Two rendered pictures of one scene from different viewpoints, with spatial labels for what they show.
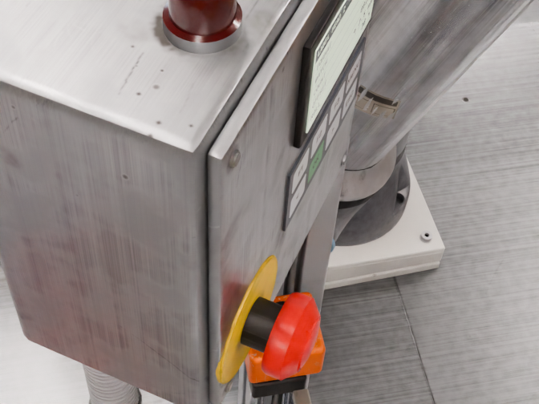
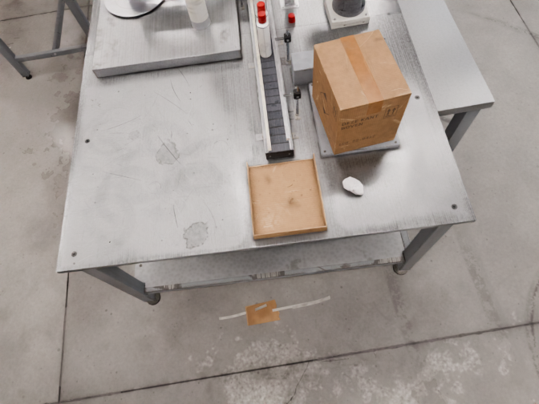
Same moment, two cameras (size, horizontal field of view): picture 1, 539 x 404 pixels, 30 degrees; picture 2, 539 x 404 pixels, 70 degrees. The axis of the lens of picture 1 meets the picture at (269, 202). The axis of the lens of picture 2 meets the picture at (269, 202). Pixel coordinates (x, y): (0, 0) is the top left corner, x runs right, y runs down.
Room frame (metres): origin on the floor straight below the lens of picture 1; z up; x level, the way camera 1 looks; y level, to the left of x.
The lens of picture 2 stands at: (0.61, -1.66, 2.12)
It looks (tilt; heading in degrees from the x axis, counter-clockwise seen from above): 65 degrees down; 108
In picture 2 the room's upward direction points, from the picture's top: 10 degrees counter-clockwise
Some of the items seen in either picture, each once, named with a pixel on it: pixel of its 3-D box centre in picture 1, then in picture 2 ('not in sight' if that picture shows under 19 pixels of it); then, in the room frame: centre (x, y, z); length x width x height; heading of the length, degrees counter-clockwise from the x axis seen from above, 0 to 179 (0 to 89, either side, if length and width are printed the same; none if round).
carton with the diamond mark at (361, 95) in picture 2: not in sight; (355, 94); (0.70, -0.68, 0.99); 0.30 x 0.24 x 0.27; 112
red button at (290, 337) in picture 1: (280, 332); not in sight; (0.21, -0.01, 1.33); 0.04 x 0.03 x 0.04; 160
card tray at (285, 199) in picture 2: not in sight; (285, 195); (0.48, -1.06, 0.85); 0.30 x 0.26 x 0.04; 105
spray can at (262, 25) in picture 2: not in sight; (264, 34); (0.31, -0.40, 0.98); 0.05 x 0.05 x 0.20
